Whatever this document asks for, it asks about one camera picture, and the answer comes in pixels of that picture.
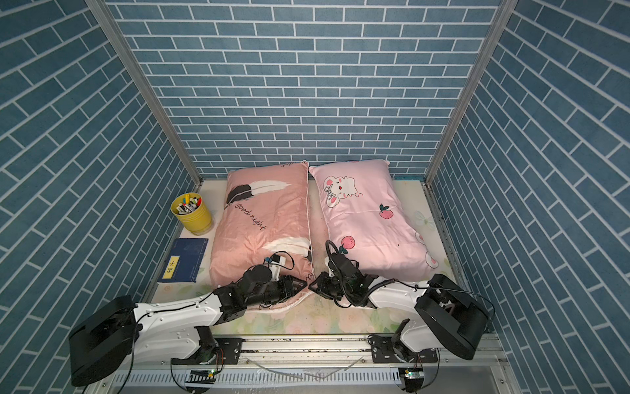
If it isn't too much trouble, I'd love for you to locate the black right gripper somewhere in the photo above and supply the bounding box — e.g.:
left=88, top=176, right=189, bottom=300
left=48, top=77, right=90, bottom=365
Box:
left=308, top=272, right=353, bottom=301

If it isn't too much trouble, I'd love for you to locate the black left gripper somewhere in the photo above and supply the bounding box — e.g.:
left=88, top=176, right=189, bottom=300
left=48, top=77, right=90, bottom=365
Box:
left=244, top=276, right=309, bottom=309

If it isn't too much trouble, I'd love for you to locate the light pink cartoon pillow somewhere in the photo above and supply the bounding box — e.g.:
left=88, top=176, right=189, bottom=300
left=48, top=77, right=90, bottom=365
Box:
left=309, top=159, right=439, bottom=282

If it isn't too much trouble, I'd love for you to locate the salmon pink feather pillow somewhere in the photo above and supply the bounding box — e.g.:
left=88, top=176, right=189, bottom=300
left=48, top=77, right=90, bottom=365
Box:
left=209, top=162, right=314, bottom=288

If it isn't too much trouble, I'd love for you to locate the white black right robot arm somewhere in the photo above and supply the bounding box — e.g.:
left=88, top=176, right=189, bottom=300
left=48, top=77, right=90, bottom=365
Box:
left=309, top=253, right=491, bottom=362

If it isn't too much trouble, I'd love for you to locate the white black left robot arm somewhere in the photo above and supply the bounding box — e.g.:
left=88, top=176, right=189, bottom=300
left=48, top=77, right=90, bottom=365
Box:
left=68, top=264, right=308, bottom=387

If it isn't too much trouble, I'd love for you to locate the floral table cloth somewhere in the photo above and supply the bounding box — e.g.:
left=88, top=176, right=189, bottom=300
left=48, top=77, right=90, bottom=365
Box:
left=149, top=181, right=455, bottom=336

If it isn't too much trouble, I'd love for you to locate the dark blue notebook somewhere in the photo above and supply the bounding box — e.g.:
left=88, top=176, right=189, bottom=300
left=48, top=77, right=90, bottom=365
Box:
left=158, top=238, right=208, bottom=283

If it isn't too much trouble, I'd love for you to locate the yellow pen cup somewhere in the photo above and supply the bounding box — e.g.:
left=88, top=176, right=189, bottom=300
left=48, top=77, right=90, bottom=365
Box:
left=170, top=192, right=213, bottom=236

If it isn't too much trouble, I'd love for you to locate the black left camera cable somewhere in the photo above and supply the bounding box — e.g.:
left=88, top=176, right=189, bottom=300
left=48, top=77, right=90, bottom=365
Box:
left=262, top=250, right=296, bottom=272

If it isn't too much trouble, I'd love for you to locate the black camera cable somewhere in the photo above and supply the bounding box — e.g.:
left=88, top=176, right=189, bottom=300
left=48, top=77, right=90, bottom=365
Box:
left=262, top=250, right=296, bottom=272
left=324, top=240, right=346, bottom=277

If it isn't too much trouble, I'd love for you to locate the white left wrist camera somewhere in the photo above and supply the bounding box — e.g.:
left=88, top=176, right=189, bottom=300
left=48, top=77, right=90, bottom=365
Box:
left=267, top=252, right=287, bottom=268

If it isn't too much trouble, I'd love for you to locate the black right camera cable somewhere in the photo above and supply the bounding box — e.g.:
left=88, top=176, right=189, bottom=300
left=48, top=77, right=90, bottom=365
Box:
left=324, top=240, right=346, bottom=277

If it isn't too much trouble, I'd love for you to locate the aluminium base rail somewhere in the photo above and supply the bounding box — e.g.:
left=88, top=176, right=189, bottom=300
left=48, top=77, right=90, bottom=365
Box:
left=83, top=334, right=520, bottom=393

